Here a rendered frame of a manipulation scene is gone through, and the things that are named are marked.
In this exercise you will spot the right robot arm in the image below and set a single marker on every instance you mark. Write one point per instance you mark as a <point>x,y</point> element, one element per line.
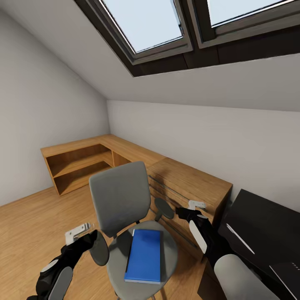
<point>236,279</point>

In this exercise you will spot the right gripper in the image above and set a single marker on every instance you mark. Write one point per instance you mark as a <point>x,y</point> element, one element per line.
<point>183,213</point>

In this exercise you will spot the notebook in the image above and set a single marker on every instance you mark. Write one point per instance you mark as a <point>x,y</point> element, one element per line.
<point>289,274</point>

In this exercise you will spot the folder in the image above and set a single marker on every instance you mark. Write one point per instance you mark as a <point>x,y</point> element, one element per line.
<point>143,264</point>

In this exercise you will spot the desk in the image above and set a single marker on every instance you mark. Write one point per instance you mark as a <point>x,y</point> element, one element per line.
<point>271,230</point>

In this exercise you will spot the fixed window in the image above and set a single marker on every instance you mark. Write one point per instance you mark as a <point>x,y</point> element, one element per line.
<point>160,36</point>

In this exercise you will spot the swivel chair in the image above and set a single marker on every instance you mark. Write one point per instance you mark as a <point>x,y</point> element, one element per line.
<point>121,197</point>

